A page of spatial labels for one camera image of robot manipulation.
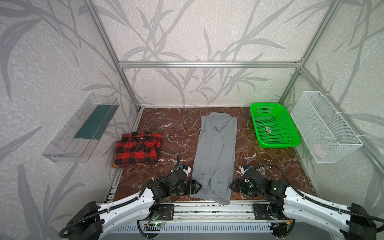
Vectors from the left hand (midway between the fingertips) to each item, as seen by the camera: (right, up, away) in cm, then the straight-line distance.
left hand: (199, 186), depth 79 cm
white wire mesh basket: (+55, +29, -15) cm, 64 cm away
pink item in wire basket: (+59, +20, -5) cm, 63 cm away
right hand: (+17, +1, +1) cm, 17 cm away
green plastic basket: (+54, +31, +30) cm, 69 cm away
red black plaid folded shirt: (-37, +18, +10) cm, 43 cm away
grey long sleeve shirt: (+8, +4, +7) cm, 12 cm away
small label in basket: (+49, +28, +29) cm, 64 cm away
